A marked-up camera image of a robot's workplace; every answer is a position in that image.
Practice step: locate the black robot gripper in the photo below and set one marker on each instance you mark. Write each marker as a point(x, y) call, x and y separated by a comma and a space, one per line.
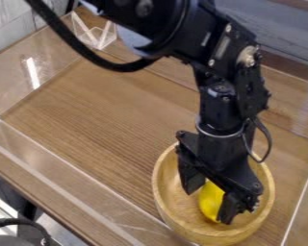
point(215, 155)

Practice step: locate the yellow lemon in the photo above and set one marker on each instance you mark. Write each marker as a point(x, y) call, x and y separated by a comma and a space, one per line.
point(210, 200)

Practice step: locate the brown wooden bowl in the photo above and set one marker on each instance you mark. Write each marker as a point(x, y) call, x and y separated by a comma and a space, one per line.
point(191, 214)

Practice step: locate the clear acrylic tray enclosure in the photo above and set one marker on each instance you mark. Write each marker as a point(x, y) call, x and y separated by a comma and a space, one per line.
point(83, 131)

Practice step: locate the black metal bracket with screw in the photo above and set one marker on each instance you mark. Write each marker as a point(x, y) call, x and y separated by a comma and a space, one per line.
point(29, 233)

